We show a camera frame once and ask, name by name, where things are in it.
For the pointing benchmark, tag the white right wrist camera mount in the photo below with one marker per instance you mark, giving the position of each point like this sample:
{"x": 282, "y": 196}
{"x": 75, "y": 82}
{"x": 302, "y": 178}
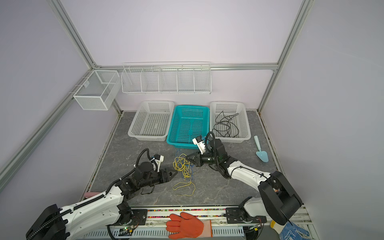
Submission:
{"x": 200, "y": 143}

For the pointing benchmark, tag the pink purple brush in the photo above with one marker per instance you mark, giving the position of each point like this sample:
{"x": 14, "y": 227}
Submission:
{"x": 90, "y": 194}

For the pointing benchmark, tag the white plastic basket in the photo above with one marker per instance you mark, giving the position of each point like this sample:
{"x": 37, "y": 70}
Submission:
{"x": 229, "y": 121}
{"x": 152, "y": 121}

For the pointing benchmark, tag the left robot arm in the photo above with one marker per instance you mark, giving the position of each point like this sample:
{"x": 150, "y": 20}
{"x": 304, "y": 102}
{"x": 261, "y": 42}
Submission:
{"x": 105, "y": 209}

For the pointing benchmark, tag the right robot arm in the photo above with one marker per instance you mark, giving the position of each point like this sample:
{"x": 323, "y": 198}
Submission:
{"x": 278, "y": 198}

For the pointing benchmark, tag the aluminium frame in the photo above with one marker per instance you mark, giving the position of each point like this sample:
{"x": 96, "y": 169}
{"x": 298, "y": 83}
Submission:
{"x": 40, "y": 65}

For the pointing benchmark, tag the orange rubber glove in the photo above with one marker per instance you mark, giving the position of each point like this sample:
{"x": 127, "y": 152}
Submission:
{"x": 186, "y": 225}

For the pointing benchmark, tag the long white wire shelf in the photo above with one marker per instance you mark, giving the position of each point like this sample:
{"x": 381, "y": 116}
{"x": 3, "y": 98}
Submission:
{"x": 167, "y": 78}

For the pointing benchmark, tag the white plastic basket right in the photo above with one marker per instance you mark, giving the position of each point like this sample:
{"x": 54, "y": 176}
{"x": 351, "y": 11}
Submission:
{"x": 229, "y": 121}

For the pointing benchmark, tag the mint green brush handle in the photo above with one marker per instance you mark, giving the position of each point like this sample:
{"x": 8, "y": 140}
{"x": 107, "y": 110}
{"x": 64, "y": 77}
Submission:
{"x": 262, "y": 155}

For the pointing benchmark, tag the blue white knit glove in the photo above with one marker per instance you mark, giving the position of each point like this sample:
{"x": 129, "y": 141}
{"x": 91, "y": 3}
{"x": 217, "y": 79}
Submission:
{"x": 290, "y": 231}

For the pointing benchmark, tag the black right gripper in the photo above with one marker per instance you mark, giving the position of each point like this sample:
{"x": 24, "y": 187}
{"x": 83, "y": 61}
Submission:
{"x": 192, "y": 159}

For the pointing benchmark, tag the teal plastic basket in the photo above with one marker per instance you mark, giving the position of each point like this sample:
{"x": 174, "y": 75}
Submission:
{"x": 188, "y": 122}

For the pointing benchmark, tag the white plastic basket left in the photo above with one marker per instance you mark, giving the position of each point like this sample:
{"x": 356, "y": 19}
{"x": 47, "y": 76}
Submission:
{"x": 152, "y": 121}

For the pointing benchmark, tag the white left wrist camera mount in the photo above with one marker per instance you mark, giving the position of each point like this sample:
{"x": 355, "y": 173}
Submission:
{"x": 157, "y": 161}

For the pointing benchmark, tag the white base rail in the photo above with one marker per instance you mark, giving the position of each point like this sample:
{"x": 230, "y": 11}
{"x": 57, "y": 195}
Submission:
{"x": 187, "y": 226}

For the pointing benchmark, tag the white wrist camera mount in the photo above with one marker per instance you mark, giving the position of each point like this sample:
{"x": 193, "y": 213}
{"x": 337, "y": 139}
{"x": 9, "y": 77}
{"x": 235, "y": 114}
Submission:
{"x": 200, "y": 143}
{"x": 157, "y": 161}

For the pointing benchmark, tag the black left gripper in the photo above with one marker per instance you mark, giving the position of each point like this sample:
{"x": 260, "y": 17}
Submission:
{"x": 167, "y": 175}

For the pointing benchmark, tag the small white wire basket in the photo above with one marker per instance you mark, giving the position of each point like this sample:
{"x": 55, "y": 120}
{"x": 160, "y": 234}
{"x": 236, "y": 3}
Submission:
{"x": 99, "y": 90}

